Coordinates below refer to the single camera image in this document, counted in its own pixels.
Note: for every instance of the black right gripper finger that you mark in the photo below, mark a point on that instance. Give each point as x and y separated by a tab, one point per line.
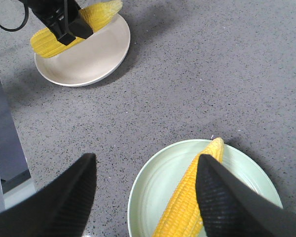
71	30
61	209
229	208

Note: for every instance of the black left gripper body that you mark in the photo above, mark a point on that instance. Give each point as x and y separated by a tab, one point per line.
52	12

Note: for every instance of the yellow corn cob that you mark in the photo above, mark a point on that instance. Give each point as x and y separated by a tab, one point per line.
181	217
98	15

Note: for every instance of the beige plate right counter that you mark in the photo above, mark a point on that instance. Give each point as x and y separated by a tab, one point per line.
90	61

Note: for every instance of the grey side cabinet door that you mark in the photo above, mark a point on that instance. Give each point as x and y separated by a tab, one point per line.
16	183

